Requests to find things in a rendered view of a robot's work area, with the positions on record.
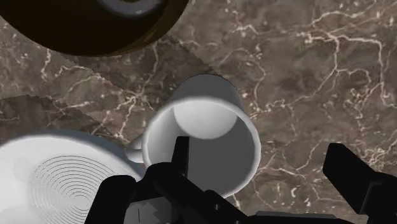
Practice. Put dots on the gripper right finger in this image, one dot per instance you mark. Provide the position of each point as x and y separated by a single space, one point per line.
356 176

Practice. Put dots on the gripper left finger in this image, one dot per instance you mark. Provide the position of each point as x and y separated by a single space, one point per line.
173 189

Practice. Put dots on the white mug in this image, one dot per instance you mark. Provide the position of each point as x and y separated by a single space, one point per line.
214 133

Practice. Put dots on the white plate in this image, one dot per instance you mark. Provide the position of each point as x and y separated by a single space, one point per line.
52 176

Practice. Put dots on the dark brown bowl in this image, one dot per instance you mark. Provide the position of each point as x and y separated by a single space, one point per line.
80 28

